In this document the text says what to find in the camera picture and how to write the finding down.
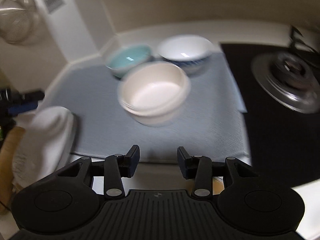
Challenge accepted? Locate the grey counter mat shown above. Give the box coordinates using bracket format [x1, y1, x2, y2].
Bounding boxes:
[42, 53, 249, 163]

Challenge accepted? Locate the black gas stove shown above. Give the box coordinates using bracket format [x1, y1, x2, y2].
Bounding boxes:
[221, 27, 319, 187]

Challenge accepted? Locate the wooden cutting board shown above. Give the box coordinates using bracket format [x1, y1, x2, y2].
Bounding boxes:
[0, 126, 25, 215]

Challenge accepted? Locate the cream beige bowl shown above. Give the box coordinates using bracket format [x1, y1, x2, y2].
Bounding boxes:
[117, 61, 191, 126]

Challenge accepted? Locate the metal wire strainer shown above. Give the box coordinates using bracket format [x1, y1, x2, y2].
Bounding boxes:
[1, 0, 39, 44]

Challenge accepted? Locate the large white floral plate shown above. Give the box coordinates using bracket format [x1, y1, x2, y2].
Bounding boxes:
[12, 106, 76, 189]

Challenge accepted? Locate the blue white patterned bowl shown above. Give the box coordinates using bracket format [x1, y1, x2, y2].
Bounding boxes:
[157, 35, 214, 75]

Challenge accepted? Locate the teal glazed bowl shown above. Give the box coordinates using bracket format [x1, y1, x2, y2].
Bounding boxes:
[105, 44, 152, 79]

